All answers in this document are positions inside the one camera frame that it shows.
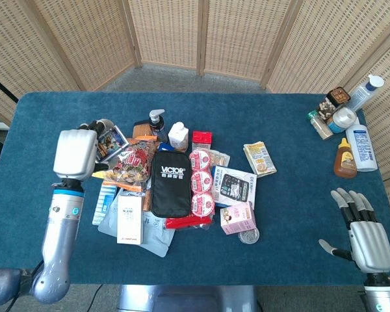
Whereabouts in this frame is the white jar blue label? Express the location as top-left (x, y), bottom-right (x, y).
top-left (327, 107), bottom-right (359, 135)

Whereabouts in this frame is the beige sachet strip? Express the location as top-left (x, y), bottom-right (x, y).
top-left (210, 149), bottom-right (231, 168)

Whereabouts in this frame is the amber honey squeeze bottle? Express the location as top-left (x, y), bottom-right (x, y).
top-left (333, 137), bottom-right (358, 179)

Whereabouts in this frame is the blue and white packet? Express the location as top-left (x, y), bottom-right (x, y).
top-left (91, 182), bottom-right (116, 227)

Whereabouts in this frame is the white bottle blue label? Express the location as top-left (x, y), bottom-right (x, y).
top-left (345, 123), bottom-right (379, 172)

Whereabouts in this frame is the clear round lid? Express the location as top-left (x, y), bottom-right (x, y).
top-left (237, 226), bottom-right (260, 245)

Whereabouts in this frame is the red and white box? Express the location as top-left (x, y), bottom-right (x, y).
top-left (191, 130), bottom-right (213, 152)

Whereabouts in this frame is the tall white carton box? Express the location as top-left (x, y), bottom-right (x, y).
top-left (116, 194), bottom-right (144, 245)

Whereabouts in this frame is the black Victor zip pouch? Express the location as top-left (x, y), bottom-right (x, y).
top-left (149, 151), bottom-right (193, 219)

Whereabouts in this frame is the pale blue flat pouch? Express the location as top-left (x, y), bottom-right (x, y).
top-left (97, 194), bottom-right (176, 259)

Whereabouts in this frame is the flat red packet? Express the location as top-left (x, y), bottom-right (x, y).
top-left (165, 214), bottom-right (215, 231)

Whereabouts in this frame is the yellow green sachet stack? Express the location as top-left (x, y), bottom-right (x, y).
top-left (242, 140), bottom-right (278, 178)

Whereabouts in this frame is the clear bottle blue cap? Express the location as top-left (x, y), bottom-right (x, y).
top-left (347, 73), bottom-right (385, 114)

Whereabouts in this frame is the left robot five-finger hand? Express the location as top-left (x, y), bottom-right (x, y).
top-left (53, 119), bottom-right (115, 181)

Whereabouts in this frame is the dark pump dispenser bottle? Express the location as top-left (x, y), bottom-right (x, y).
top-left (148, 109), bottom-right (168, 144)

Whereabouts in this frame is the green capped spice bottle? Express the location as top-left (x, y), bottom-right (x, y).
top-left (307, 109), bottom-right (335, 141)

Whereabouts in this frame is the red lidded snack cup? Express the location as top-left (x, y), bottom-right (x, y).
top-left (190, 170), bottom-right (214, 195)
top-left (190, 192), bottom-right (216, 218)
top-left (188, 149), bottom-right (213, 172)

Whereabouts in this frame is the white calculator box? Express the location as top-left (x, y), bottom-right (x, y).
top-left (211, 165), bottom-right (258, 211)

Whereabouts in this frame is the capsule jar brown lid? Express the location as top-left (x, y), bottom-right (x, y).
top-left (315, 86), bottom-right (352, 125)

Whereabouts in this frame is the white squat bottle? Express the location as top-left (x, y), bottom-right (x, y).
top-left (167, 121), bottom-right (190, 152)

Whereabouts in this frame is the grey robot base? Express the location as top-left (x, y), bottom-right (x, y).
top-left (116, 285), bottom-right (259, 312)

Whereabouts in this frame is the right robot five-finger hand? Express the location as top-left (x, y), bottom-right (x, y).
top-left (318, 188), bottom-right (390, 273)

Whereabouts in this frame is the colourful card box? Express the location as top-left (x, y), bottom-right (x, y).
top-left (96, 125), bottom-right (130, 163)

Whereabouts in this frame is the pink carton box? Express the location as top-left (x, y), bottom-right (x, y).
top-left (219, 201), bottom-right (257, 236)

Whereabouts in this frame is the brown wooden box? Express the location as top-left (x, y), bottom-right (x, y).
top-left (132, 120), bottom-right (158, 142)

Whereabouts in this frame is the blue table carpet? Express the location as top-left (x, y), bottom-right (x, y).
top-left (0, 92), bottom-right (390, 287)

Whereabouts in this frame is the brown stick packet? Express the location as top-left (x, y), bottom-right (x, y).
top-left (142, 189), bottom-right (153, 213)

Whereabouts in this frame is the red printed snack bag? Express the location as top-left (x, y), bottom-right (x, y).
top-left (101, 137), bottom-right (157, 193)

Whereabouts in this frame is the black cable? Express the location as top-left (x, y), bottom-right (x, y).
top-left (90, 284), bottom-right (104, 312)

